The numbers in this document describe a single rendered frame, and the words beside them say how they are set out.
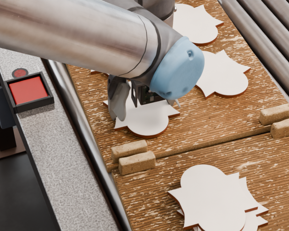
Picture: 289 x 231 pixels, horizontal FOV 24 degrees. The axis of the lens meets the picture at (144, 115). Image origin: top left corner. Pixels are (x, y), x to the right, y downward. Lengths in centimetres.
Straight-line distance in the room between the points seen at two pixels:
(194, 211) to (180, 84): 27
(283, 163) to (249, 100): 15
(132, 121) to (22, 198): 116
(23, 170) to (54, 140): 118
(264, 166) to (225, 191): 10
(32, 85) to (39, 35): 63
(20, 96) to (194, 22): 38
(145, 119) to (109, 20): 48
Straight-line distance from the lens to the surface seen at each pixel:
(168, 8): 95
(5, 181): 232
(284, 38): 139
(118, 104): 111
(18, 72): 130
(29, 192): 228
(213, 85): 122
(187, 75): 79
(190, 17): 137
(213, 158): 111
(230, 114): 118
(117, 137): 113
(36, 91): 124
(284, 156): 113
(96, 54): 69
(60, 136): 117
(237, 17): 143
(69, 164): 113
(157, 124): 114
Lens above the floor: 177
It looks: 46 degrees down
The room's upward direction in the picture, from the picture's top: straight up
